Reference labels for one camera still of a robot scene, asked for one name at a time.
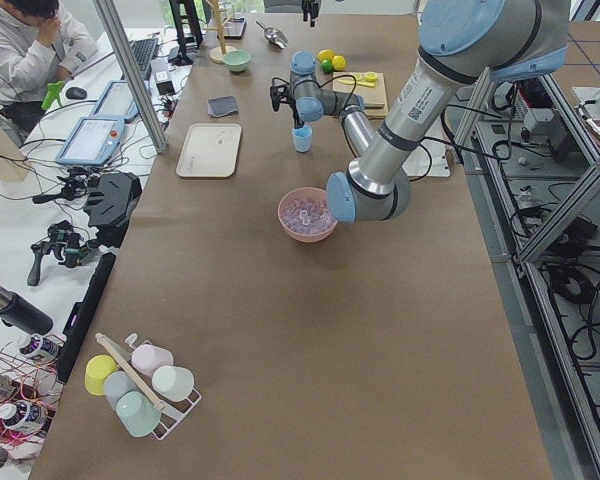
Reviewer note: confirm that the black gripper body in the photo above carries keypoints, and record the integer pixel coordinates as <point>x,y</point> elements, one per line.
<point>308,6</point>
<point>297,119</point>

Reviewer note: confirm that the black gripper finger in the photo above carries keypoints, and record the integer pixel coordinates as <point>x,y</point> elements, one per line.
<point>298,123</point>

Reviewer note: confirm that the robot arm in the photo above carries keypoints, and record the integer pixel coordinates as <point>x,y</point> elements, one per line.
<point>458,40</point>

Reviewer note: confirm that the light blue cup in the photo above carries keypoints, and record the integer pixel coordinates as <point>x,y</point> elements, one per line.
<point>302,138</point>

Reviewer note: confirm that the steel ice scoop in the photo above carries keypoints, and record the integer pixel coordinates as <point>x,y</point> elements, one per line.
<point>274,36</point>

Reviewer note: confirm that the clear ice cubes pile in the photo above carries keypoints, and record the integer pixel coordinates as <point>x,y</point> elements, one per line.
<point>308,216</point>

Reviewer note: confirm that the pink cup on rack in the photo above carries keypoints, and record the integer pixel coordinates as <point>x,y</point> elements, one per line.
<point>147,358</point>

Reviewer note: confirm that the white cup on rack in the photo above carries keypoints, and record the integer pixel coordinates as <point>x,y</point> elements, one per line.
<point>173,382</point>

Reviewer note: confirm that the yellow cup on rack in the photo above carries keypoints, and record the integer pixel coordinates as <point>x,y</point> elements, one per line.
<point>97,370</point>

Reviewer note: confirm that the grey cup on rack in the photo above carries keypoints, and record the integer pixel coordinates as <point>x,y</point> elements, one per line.
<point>116,385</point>

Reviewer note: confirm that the white cup rack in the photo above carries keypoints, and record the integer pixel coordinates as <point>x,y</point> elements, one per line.
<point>172,413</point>

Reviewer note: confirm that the mint cup on rack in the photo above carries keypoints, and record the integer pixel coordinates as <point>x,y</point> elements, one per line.
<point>137,413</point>

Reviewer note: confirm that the yellow lemon outer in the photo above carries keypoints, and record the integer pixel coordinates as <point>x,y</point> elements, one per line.
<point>325,54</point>

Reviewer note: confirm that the green lime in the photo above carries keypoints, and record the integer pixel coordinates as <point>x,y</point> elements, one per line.
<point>327,66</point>

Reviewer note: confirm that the mint green bowl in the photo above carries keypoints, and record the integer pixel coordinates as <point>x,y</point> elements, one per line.
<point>237,61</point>

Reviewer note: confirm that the yellow plastic knife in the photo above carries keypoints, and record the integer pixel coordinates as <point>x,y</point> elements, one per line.
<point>352,81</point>

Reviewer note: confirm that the yellow lemon near board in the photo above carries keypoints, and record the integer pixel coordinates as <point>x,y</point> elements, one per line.
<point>339,63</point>

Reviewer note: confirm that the grey folded cloth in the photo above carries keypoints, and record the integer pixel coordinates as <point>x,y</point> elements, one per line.
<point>222,106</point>

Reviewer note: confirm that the wooden glass stand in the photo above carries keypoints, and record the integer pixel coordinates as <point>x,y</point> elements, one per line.
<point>217,54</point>

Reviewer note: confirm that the bamboo cutting board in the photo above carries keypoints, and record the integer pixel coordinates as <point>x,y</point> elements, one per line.
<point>375,99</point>

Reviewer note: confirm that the lemon half upper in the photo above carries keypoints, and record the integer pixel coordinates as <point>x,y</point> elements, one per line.
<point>370,77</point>

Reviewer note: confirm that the pink bowl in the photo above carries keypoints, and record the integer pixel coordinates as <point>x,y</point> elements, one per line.
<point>304,193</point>

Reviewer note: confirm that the cream rabbit tray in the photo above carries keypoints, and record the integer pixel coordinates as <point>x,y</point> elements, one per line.
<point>210,150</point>

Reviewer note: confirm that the black keyboard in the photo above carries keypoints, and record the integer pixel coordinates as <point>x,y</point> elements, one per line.
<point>144,51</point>

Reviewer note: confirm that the blue teach pendant far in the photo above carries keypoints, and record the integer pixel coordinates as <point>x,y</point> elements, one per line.
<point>116,100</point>

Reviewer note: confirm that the blue teach pendant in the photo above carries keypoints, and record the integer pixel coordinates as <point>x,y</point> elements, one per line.
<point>116,100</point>
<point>92,141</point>

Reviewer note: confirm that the blue teach pendant near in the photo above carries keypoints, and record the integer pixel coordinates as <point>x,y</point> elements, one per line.
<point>92,141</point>

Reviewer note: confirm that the computer mouse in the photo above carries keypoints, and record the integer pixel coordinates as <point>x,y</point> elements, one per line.
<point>76,93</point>

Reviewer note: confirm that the seated person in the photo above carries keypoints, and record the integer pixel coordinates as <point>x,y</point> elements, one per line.
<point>41,42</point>

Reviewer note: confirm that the black thermos bottle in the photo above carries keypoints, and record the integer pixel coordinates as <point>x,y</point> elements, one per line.
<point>15,311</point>

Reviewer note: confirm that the aluminium frame post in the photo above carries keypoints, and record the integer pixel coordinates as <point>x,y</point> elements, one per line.
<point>116,34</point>

